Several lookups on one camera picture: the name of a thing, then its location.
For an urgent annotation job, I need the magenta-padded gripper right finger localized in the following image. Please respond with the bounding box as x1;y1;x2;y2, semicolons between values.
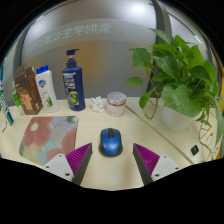
132;143;183;186

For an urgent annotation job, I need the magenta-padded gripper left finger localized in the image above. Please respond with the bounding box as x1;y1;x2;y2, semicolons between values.
43;142;93;186

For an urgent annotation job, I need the blue and black computer mouse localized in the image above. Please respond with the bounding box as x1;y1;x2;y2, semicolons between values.
98;127;124;158

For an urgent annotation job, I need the floral pastel mouse pad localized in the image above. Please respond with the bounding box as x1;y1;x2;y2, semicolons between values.
18;115;80;167

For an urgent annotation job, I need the small black desk socket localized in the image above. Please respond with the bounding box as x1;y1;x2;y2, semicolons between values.
190;144;200;156

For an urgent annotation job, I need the small white patterned packet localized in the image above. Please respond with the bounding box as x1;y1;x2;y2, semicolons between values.
1;119;9;133

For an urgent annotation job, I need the crumpled white tissue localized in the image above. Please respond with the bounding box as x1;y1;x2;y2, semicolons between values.
89;95;107;113

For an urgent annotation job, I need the green plant in white pot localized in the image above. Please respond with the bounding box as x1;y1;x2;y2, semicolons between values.
125;28;224;162

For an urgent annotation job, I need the white bottle with blue cap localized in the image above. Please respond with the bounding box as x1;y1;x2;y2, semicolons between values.
35;64;60;114

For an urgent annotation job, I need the clear bottle with green label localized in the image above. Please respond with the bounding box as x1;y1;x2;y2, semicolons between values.
12;81;24;116

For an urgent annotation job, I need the white jar with perforated lid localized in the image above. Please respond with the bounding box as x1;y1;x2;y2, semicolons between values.
105;91;128;118

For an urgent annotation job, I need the brown cardboard box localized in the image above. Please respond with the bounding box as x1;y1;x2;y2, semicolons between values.
13;66;44;116

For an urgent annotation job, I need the dark blue pump bottle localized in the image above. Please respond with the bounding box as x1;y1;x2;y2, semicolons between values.
61;48;87;112

